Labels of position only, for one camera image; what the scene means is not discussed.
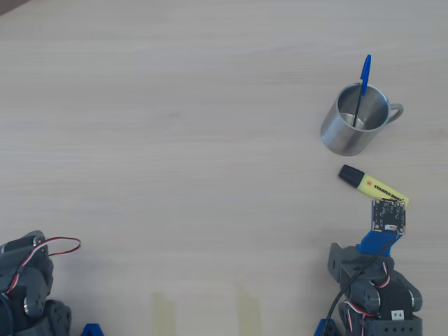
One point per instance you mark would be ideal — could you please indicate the blue cap ballpoint pen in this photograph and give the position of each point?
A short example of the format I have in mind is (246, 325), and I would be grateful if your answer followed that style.
(366, 70)

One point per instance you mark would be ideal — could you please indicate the grey idle robot arm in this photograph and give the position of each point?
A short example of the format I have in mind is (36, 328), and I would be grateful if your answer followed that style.
(31, 280)

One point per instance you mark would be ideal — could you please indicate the blue plastic base clamp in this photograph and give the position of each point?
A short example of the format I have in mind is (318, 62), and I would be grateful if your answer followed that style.
(319, 329)
(92, 330)

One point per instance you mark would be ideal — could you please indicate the yellow highlighter with black cap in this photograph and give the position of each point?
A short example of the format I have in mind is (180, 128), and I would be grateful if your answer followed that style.
(367, 183)

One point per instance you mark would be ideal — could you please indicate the long beige tape strip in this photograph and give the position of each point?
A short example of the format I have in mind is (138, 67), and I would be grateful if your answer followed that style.
(248, 311)

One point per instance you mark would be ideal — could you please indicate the silver steel mug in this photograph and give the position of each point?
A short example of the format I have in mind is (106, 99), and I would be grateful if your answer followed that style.
(336, 136)

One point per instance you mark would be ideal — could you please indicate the short beige tape strip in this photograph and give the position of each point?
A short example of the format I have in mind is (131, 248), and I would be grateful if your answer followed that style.
(164, 315)

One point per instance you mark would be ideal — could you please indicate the camera board on blue mount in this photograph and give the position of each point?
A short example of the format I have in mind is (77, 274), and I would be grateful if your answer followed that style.
(388, 215)

